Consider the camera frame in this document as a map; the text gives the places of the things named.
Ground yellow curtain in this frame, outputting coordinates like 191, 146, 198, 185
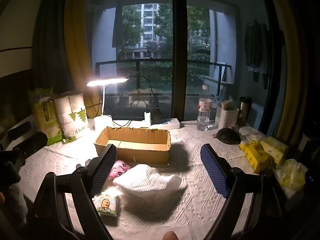
64, 0, 101, 118

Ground black round pouch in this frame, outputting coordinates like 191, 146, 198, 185
216, 128, 242, 144

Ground white power strip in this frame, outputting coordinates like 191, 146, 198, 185
114, 118, 180, 130

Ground pink plush toy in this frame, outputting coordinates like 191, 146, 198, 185
108, 159, 132, 180

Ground hanging dark clothes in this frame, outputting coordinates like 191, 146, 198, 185
244, 19, 273, 90

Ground white textured tablecloth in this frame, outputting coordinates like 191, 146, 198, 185
19, 124, 302, 240

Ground yellow plastic bag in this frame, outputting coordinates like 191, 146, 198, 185
276, 159, 308, 193

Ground black cable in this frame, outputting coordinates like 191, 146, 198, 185
107, 75, 160, 128

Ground cardboard box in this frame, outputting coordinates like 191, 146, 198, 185
94, 126, 172, 165

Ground bag of paper cups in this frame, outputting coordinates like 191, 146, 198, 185
54, 91, 88, 142

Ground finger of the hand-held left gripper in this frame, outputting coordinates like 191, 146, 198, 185
7, 121, 32, 138
15, 131, 48, 155

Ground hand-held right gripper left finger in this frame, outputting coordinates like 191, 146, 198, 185
26, 144, 118, 240

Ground white desk lamp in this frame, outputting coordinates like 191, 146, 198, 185
86, 77, 130, 133

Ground black balcony railing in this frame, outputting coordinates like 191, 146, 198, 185
95, 58, 232, 98

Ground yellow printed tissue pack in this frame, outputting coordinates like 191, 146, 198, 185
239, 141, 273, 174

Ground white perforated basket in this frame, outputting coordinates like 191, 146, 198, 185
215, 105, 240, 130

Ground clear water bottle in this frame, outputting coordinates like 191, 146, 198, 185
197, 85, 212, 131

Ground dark window frame post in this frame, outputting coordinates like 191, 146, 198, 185
172, 0, 188, 123

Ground white textured towel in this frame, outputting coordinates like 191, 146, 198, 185
112, 164, 182, 193

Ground cartoon bear tissue pack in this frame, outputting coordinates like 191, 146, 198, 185
96, 192, 119, 217

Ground dark curtain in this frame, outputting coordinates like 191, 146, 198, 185
32, 0, 73, 98

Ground white crumpled paper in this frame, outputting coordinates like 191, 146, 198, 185
239, 126, 266, 143

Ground green and white carton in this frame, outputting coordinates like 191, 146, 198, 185
29, 87, 64, 146

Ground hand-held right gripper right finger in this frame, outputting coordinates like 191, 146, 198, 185
200, 143, 288, 240

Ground pale yellow tissue pack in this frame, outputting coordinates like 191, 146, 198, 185
261, 136, 289, 165

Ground metal thermos flask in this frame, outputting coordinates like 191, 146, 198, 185
239, 97, 252, 127

